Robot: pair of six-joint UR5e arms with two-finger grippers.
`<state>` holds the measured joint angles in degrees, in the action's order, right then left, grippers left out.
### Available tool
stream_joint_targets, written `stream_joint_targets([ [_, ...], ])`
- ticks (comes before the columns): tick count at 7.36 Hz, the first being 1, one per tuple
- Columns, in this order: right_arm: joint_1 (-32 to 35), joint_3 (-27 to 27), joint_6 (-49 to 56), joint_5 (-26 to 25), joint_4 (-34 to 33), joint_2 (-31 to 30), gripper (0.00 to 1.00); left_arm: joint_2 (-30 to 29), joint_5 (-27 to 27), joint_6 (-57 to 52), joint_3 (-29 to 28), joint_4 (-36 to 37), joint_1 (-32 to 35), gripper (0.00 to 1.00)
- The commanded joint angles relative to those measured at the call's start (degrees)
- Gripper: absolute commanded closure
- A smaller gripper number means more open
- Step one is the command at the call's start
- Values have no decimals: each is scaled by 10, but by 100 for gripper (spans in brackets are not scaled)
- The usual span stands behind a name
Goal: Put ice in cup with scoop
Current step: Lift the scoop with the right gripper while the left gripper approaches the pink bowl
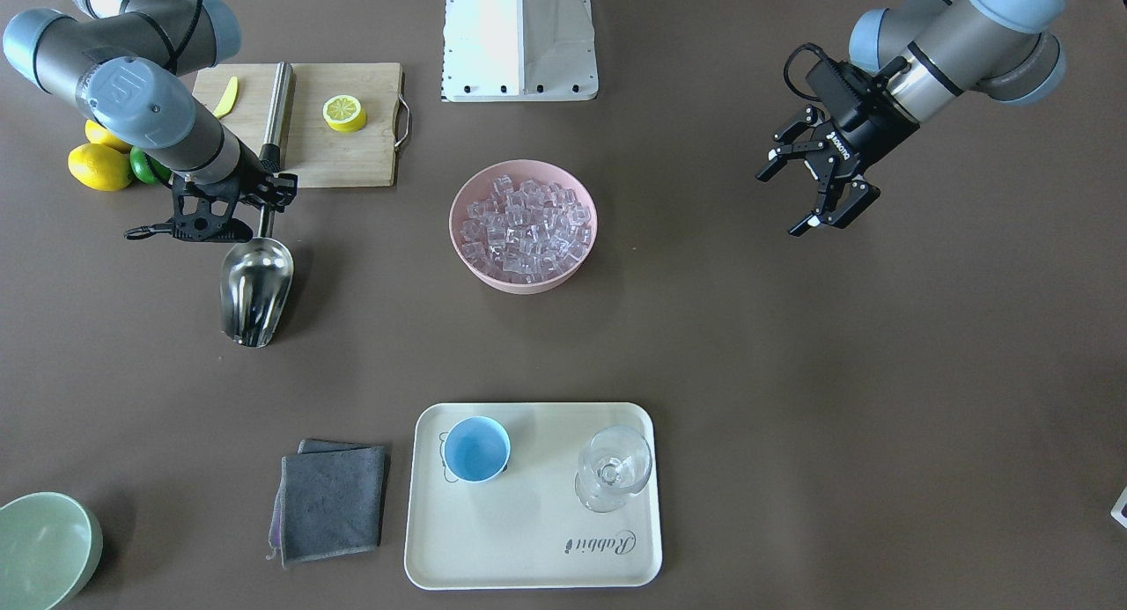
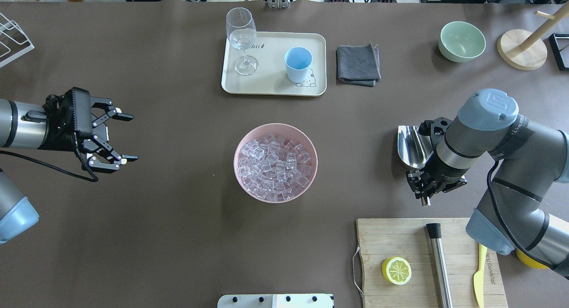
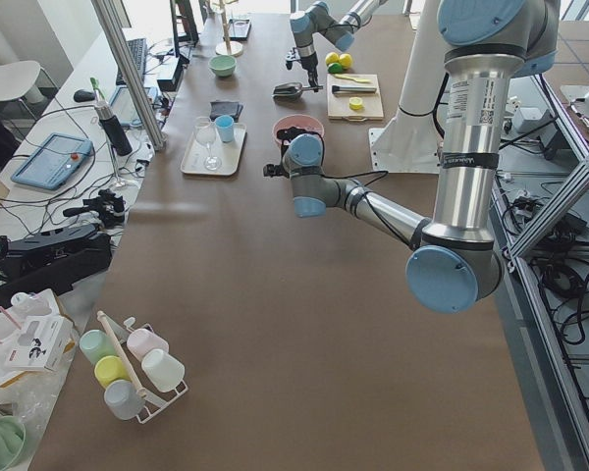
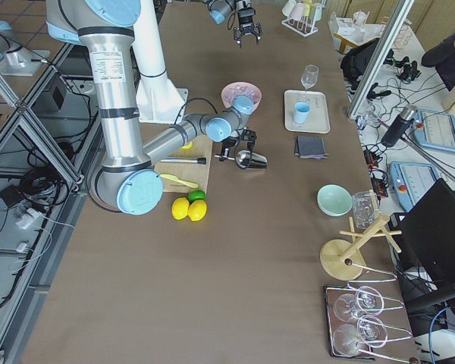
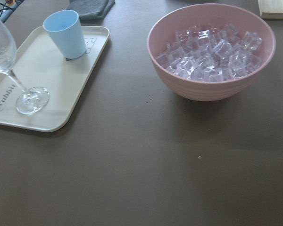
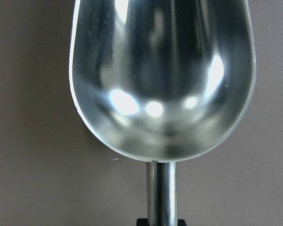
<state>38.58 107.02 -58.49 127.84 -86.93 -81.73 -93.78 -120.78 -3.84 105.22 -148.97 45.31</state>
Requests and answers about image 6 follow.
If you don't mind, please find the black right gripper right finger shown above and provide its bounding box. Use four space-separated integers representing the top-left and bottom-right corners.
178 219 186 226

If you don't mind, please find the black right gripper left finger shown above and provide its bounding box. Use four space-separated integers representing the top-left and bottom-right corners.
136 218 149 226

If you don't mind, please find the steel ice scoop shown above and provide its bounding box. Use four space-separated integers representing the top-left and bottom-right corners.
69 0 256 226

